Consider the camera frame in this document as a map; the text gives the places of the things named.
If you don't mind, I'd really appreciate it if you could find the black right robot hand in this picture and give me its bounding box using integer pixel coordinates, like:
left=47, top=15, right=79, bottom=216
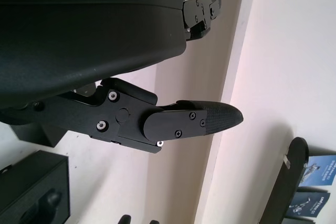
left=117, top=214, right=161, bottom=224

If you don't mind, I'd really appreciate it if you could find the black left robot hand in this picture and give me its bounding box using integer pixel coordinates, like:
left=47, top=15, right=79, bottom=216
left=0, top=0, right=244, bottom=154

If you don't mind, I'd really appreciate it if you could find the black oblong stand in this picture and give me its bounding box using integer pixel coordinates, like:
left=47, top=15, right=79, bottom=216
left=261, top=136, right=309, bottom=224

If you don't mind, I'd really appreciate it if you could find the blue Unitree brochure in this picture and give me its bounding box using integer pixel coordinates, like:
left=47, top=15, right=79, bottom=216
left=284, top=193, right=332, bottom=221
left=297, top=153, right=336, bottom=196

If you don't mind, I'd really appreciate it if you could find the black box base with camera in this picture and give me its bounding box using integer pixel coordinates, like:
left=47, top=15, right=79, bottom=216
left=0, top=150, right=70, bottom=224

